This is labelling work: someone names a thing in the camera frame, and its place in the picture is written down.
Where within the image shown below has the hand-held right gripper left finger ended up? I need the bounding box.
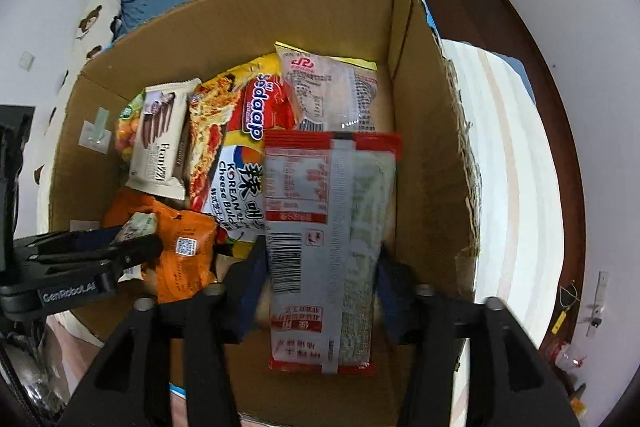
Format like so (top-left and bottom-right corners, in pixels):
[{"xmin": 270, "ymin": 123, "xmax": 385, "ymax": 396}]
[{"xmin": 57, "ymin": 241, "xmax": 272, "ymax": 427}]

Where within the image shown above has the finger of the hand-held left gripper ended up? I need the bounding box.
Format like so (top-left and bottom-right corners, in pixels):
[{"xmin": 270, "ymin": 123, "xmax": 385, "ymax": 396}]
[
  {"xmin": 29, "ymin": 226, "xmax": 127, "ymax": 256},
  {"xmin": 15, "ymin": 234, "xmax": 166, "ymax": 277}
]

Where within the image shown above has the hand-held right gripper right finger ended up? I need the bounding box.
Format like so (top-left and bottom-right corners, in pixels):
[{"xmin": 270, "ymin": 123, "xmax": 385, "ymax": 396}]
[{"xmin": 377, "ymin": 256, "xmax": 581, "ymax": 427}]

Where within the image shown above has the orange snack packet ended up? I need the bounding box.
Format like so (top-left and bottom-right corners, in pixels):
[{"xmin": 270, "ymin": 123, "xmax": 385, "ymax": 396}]
[{"xmin": 103, "ymin": 191, "xmax": 222, "ymax": 306}]

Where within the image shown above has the red and grey snack packet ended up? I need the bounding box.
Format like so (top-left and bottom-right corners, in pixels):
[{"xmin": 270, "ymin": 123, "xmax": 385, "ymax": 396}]
[{"xmin": 262, "ymin": 130, "xmax": 404, "ymax": 377}]

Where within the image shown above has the white wafer packet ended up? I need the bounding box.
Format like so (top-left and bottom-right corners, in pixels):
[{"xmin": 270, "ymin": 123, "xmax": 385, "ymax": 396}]
[{"xmin": 124, "ymin": 78, "xmax": 202, "ymax": 200}]

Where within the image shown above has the green candy packet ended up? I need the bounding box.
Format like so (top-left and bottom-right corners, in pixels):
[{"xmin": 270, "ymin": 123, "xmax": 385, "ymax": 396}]
[{"xmin": 114, "ymin": 89, "xmax": 149, "ymax": 168}]

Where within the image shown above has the instant noodle packet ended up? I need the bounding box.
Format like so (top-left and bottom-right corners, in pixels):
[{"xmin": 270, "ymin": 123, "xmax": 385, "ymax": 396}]
[{"xmin": 187, "ymin": 52, "xmax": 302, "ymax": 259}]

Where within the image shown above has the yellow clear snack packet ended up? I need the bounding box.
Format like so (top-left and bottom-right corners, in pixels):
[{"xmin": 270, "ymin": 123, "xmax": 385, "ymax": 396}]
[{"xmin": 273, "ymin": 40, "xmax": 379, "ymax": 136}]

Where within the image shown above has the cardboard box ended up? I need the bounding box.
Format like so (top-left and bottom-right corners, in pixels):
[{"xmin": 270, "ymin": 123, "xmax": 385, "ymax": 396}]
[{"xmin": 37, "ymin": 0, "xmax": 484, "ymax": 427}]

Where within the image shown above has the striped cat print blanket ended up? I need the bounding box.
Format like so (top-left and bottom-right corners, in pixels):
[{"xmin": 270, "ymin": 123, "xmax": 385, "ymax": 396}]
[{"xmin": 437, "ymin": 38, "xmax": 562, "ymax": 427}]

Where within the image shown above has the bear print pillow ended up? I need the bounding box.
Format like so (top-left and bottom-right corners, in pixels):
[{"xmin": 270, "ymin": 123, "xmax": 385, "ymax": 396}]
[{"xmin": 29, "ymin": 0, "xmax": 124, "ymax": 188}]

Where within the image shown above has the white wall socket strip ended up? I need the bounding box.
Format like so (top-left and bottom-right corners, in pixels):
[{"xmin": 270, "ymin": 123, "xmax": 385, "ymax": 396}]
[{"xmin": 589, "ymin": 270, "xmax": 610, "ymax": 339}]

